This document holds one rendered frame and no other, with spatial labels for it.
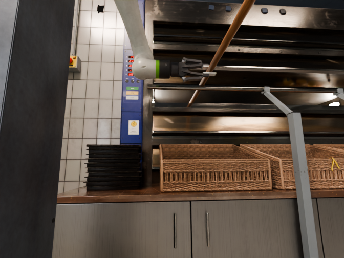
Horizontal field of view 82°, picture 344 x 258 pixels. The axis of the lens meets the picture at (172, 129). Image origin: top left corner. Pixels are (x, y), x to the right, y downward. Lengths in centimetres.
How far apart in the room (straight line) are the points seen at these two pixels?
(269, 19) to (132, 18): 138
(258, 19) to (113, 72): 133
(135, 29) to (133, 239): 96
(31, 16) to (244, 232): 102
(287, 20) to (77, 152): 206
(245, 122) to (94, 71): 124
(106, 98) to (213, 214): 110
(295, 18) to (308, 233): 178
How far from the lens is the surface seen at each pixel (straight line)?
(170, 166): 97
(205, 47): 179
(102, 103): 158
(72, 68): 169
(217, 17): 199
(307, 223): 111
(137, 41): 111
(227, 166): 103
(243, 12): 75
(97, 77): 167
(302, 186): 109
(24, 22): 40
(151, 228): 96
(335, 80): 213
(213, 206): 97
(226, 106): 163
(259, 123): 171
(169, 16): 191
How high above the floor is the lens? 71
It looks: 10 degrees up
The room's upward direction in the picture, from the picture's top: straight up
